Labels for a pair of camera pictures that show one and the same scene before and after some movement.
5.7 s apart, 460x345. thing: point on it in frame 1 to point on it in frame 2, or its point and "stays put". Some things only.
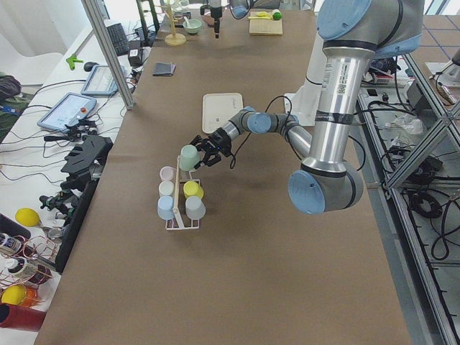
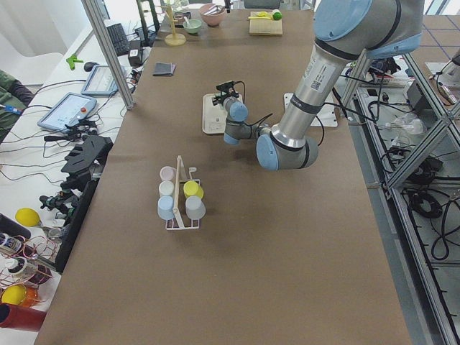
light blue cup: x=165 y=205 stays put
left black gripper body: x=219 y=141 to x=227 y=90
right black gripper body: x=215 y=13 to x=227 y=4
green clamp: x=71 y=61 stays put
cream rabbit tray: x=218 y=108 stays put
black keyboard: x=118 y=39 stays put
